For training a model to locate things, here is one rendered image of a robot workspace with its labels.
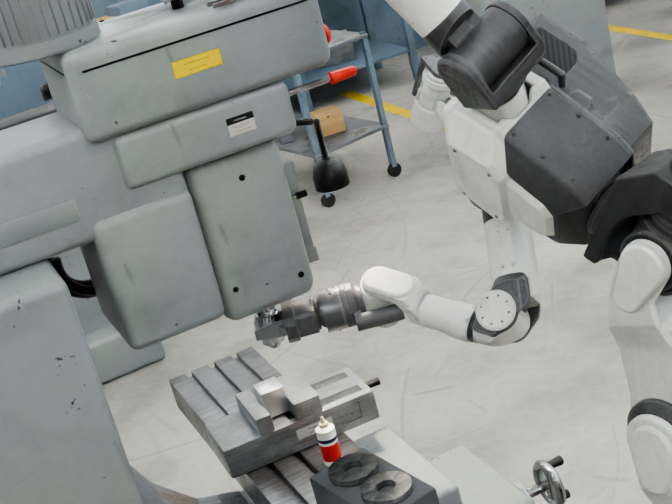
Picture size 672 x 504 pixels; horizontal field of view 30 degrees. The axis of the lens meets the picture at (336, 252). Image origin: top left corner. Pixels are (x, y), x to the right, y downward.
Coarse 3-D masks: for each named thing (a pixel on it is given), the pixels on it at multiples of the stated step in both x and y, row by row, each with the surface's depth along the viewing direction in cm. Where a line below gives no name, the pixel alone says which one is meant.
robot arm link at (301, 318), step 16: (336, 288) 247; (288, 304) 250; (304, 304) 248; (320, 304) 246; (336, 304) 245; (288, 320) 244; (304, 320) 245; (320, 320) 247; (336, 320) 245; (288, 336) 243; (304, 336) 246
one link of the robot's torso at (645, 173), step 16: (656, 160) 205; (624, 176) 203; (640, 176) 200; (656, 176) 198; (624, 192) 204; (640, 192) 201; (656, 192) 199; (608, 208) 207; (624, 208) 205; (640, 208) 203; (656, 208) 200; (592, 224) 212; (608, 224) 209; (624, 224) 220; (592, 240) 213; (608, 240) 211; (592, 256) 214; (608, 256) 215
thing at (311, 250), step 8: (288, 160) 241; (288, 168) 240; (288, 176) 240; (296, 184) 242; (296, 200) 242; (296, 208) 243; (304, 216) 244; (304, 224) 244; (304, 232) 245; (304, 240) 245; (312, 248) 246; (312, 256) 247
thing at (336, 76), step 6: (348, 66) 231; (354, 66) 231; (330, 72) 229; (336, 72) 229; (342, 72) 230; (348, 72) 230; (354, 72) 231; (324, 78) 229; (330, 78) 229; (336, 78) 229; (342, 78) 230; (306, 84) 228; (312, 84) 228; (318, 84) 229; (288, 90) 227; (294, 90) 227; (300, 90) 228
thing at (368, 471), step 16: (336, 464) 221; (352, 464) 221; (368, 464) 219; (384, 464) 220; (320, 480) 220; (336, 480) 216; (352, 480) 215; (368, 480) 214; (384, 480) 213; (400, 480) 212; (416, 480) 213; (320, 496) 221; (336, 496) 215; (352, 496) 213; (368, 496) 209; (384, 496) 208; (400, 496) 207; (416, 496) 208; (432, 496) 209
